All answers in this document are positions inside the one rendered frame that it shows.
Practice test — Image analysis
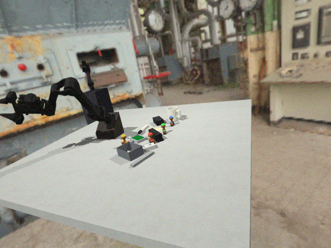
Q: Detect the green-handled stamp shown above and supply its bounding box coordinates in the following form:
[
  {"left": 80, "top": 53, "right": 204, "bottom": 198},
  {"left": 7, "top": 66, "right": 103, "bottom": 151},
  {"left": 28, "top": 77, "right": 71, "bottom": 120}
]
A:
[{"left": 161, "top": 123, "right": 166, "bottom": 135}]

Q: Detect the green ink pad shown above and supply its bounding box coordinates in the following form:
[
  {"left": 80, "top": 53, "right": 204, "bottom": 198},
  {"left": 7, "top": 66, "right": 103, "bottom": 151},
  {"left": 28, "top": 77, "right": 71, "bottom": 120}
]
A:
[{"left": 130, "top": 134, "right": 147, "bottom": 144}]

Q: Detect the beige mug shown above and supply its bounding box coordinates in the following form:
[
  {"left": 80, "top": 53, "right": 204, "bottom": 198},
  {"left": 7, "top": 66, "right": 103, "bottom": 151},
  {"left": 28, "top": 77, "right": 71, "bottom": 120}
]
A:
[{"left": 166, "top": 106, "right": 182, "bottom": 121}]

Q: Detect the red-handled rubber stamp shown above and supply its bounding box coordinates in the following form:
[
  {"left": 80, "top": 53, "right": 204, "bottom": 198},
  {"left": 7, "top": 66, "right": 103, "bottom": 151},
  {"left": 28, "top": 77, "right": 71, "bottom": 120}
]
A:
[{"left": 148, "top": 132, "right": 155, "bottom": 144}]

